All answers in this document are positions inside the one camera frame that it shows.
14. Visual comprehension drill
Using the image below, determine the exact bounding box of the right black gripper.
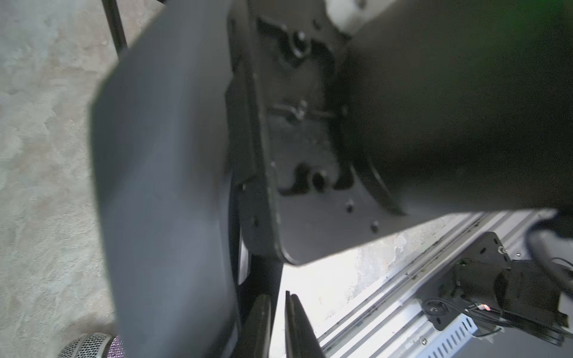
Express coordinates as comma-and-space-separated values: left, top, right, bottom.
226, 1, 572, 265

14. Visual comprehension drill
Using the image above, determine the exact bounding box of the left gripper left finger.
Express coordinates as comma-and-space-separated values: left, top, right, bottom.
231, 295, 272, 358

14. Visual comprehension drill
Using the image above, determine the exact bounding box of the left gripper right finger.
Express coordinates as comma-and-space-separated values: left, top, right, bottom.
285, 291, 325, 358

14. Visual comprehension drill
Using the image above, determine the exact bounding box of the dark grey envelope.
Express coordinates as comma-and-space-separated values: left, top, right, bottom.
90, 1, 238, 357

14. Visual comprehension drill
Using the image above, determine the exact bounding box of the purple glitter microphone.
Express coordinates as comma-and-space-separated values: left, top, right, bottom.
57, 333, 125, 358

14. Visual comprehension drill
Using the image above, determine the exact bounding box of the black perforated music stand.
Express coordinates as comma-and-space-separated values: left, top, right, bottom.
101, 0, 128, 56

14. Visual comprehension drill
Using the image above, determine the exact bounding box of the aluminium mounting rail frame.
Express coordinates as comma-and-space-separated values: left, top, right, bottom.
318, 210, 553, 357

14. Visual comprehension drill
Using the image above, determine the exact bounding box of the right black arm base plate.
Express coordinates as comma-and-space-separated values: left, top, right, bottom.
416, 232, 572, 346

